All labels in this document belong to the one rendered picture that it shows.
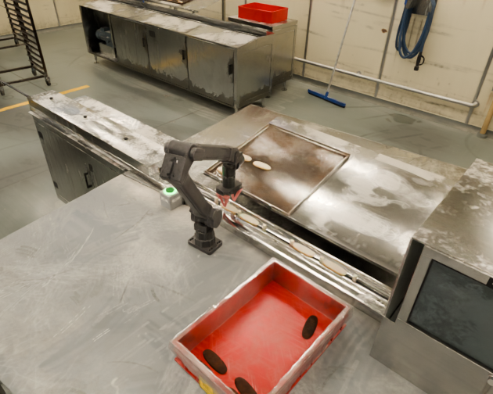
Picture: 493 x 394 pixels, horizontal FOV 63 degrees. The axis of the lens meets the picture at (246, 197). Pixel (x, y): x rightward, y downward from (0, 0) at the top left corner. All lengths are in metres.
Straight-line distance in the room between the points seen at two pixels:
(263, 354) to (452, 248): 0.63
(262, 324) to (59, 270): 0.78
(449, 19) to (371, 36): 0.87
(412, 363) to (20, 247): 1.46
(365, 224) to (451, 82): 3.55
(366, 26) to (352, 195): 3.72
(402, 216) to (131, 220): 1.14
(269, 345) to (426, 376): 0.45
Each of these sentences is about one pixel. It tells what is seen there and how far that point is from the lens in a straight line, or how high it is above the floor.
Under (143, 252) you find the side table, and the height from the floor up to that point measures 0.82.
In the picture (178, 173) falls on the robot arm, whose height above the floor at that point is 1.27.
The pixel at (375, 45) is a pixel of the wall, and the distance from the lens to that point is 5.31.
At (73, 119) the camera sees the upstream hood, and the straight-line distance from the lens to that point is 2.56.
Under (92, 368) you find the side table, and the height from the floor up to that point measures 0.82.
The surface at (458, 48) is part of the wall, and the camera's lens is 4.99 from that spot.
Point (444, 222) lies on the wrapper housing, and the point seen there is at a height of 1.30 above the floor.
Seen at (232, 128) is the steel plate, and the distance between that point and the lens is 2.53.
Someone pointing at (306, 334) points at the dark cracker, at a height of 0.83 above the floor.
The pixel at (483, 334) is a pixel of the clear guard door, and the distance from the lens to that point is 1.14.
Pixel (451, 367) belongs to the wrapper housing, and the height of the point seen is 0.97.
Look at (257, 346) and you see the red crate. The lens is 1.33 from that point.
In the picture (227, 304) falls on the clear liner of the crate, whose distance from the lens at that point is 1.32.
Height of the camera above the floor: 1.92
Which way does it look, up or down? 36 degrees down
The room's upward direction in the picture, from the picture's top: 2 degrees clockwise
